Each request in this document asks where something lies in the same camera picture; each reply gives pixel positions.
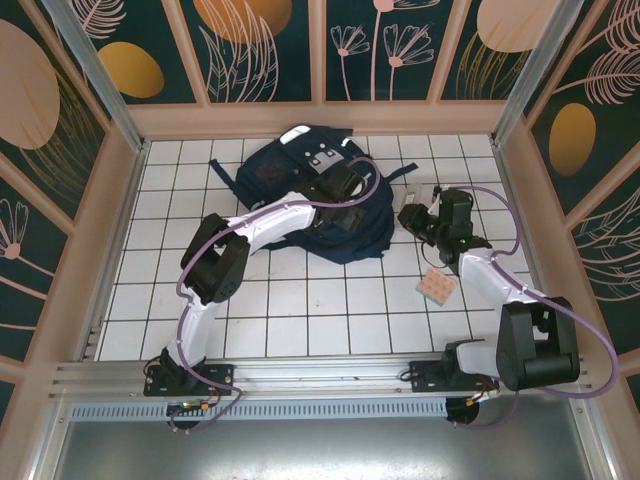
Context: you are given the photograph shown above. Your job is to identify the grey metal sheet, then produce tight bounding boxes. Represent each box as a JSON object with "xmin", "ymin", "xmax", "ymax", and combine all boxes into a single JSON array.
[{"xmin": 49, "ymin": 392, "xmax": 601, "ymax": 480}]

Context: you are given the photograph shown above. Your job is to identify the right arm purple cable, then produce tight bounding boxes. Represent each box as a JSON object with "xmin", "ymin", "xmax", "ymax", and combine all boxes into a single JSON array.
[{"xmin": 434, "ymin": 184, "xmax": 624, "ymax": 430}]

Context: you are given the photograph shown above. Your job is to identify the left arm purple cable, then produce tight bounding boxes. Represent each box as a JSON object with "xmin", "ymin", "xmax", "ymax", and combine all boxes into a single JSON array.
[{"xmin": 169, "ymin": 157, "xmax": 386, "ymax": 435}]

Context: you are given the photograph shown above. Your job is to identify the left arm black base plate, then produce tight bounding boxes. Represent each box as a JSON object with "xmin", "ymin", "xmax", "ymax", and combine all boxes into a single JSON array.
[{"xmin": 143, "ymin": 362, "xmax": 236, "ymax": 397}]

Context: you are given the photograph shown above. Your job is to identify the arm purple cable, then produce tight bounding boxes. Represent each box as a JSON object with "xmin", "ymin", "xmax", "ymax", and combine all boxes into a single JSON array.
[
  {"xmin": 434, "ymin": 184, "xmax": 624, "ymax": 430},
  {"xmin": 169, "ymin": 157, "xmax": 386, "ymax": 435}
]

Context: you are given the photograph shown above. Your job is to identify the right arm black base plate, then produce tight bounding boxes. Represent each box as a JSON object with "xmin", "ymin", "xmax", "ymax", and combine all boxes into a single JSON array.
[{"xmin": 407, "ymin": 358, "xmax": 501, "ymax": 396}]

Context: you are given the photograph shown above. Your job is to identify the aluminium corner post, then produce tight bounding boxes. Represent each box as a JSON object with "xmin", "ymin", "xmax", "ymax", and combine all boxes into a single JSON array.
[
  {"xmin": 42, "ymin": 0, "xmax": 151, "ymax": 154},
  {"xmin": 492, "ymin": 0, "xmax": 586, "ymax": 146}
]

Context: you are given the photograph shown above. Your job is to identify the navy blue backpack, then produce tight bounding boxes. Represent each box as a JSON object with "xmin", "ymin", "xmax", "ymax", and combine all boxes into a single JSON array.
[{"xmin": 208, "ymin": 123, "xmax": 419, "ymax": 265}]

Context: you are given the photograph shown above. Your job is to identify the grey slotted cable duct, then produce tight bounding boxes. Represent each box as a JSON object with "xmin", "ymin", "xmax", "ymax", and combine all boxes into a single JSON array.
[{"xmin": 69, "ymin": 402, "xmax": 451, "ymax": 421}]

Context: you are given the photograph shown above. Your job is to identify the aluminium table side rail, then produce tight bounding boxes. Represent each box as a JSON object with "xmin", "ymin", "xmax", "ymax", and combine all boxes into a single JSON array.
[
  {"xmin": 79, "ymin": 141, "xmax": 151, "ymax": 362},
  {"xmin": 491, "ymin": 141, "xmax": 570, "ymax": 354}
]

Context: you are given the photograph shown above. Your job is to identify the aluminium mounting rail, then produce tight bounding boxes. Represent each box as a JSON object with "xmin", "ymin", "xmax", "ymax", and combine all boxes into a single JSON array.
[{"xmin": 49, "ymin": 353, "xmax": 594, "ymax": 400}]

